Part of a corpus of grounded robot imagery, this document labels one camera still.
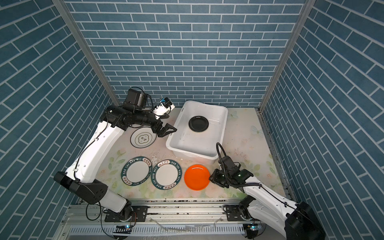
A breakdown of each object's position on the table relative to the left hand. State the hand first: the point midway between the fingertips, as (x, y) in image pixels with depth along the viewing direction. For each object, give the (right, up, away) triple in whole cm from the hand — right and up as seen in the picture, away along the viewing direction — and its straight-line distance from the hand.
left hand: (171, 122), depth 69 cm
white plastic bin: (+12, -18, +30) cm, 37 cm away
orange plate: (+12, -32, +16) cm, 37 cm away
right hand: (+18, -31, +13) cm, 38 cm away
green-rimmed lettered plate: (-24, -29, +18) cm, 42 cm away
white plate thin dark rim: (-26, -11, +33) cm, 44 cm away
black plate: (+12, -2, +41) cm, 43 cm away
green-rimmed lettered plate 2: (-7, -31, +19) cm, 37 cm away
